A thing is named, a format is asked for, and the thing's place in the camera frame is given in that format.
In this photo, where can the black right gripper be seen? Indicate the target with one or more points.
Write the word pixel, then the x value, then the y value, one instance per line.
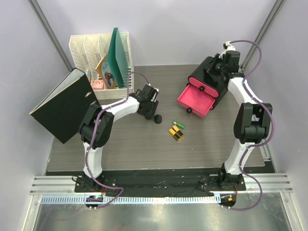
pixel 209 72

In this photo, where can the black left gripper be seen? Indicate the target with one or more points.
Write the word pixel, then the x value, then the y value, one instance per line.
pixel 150 114

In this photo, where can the black drawer organizer box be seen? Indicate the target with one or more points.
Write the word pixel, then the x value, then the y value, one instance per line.
pixel 211 80

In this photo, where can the pink top drawer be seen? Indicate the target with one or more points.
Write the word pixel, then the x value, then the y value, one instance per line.
pixel 208 89

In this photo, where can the pink drawer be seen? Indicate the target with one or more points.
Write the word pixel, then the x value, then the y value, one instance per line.
pixel 197 100
pixel 208 89

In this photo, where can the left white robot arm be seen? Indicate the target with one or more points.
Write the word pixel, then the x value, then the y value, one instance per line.
pixel 95 129

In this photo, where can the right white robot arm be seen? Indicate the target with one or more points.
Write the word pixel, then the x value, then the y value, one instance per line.
pixel 252 124

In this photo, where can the black round jar right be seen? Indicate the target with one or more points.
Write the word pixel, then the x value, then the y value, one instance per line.
pixel 158 119

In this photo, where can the green lip balm tube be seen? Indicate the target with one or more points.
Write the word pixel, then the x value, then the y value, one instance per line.
pixel 178 124

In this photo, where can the gold lipstick case left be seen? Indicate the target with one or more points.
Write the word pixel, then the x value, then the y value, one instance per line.
pixel 173 133

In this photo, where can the green plastic folder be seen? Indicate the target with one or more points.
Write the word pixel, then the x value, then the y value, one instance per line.
pixel 117 59

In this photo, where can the pink sticky note pad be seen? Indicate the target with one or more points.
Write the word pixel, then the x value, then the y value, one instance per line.
pixel 98 84

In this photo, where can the colourful picture booklet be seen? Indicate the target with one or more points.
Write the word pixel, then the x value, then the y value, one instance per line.
pixel 104 71

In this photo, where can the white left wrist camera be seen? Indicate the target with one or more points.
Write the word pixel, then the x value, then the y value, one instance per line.
pixel 152 93

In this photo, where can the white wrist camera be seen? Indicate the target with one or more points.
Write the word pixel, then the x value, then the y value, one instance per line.
pixel 152 93
pixel 228 46

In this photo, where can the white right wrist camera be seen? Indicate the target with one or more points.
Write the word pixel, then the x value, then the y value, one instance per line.
pixel 228 46

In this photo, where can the black ring binder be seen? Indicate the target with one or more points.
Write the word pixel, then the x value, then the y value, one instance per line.
pixel 63 110

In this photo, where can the white slotted cable duct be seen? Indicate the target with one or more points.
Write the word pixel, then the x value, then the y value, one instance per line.
pixel 91 200

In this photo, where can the aluminium rail frame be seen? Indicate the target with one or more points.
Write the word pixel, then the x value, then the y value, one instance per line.
pixel 267 204

